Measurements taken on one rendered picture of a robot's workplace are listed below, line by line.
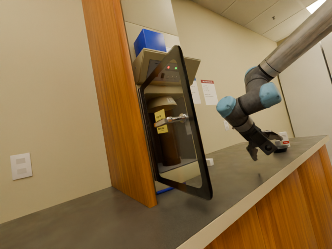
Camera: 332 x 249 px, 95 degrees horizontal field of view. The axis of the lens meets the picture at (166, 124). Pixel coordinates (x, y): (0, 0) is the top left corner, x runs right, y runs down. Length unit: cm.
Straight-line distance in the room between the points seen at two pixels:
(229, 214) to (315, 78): 315
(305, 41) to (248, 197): 49
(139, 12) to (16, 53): 68
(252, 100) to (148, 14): 67
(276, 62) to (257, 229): 56
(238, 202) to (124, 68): 56
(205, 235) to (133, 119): 38
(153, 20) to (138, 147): 67
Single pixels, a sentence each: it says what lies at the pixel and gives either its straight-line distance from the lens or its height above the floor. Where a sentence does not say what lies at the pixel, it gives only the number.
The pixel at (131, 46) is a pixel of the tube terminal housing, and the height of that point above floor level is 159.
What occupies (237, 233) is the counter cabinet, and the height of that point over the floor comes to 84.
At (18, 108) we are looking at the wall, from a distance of 106.
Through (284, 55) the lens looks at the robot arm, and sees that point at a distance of 66.
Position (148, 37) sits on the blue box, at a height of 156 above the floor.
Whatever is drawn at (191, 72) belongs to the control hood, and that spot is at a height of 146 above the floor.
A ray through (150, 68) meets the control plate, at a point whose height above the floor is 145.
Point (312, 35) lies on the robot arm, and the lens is 65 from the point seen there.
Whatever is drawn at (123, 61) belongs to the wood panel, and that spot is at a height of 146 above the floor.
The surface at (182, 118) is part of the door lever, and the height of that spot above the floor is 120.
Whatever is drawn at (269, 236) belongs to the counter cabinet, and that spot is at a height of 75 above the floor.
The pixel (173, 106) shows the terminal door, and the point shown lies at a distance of 44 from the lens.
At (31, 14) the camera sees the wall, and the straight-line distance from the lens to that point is 131.
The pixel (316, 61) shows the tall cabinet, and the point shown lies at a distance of 351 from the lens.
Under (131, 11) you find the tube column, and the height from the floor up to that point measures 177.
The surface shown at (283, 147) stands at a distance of 113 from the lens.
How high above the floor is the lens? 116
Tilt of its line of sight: 5 degrees up
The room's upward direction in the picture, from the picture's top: 11 degrees counter-clockwise
